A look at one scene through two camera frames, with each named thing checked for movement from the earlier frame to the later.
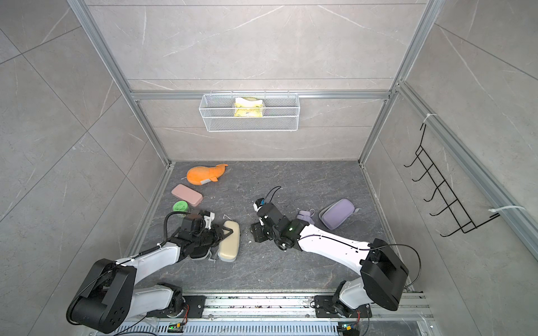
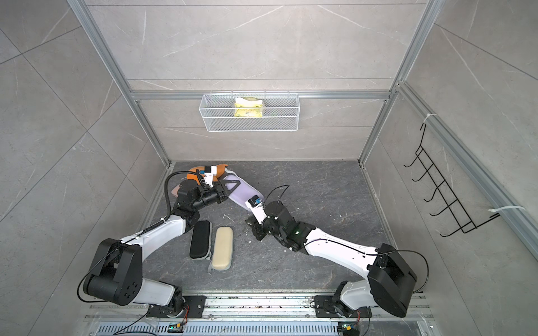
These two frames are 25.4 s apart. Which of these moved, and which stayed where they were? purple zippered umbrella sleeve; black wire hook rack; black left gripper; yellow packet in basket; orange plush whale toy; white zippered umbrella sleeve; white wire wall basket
Moved: black left gripper; purple zippered umbrella sleeve; white zippered umbrella sleeve
Stayed: black wire hook rack; white wire wall basket; yellow packet in basket; orange plush whale toy
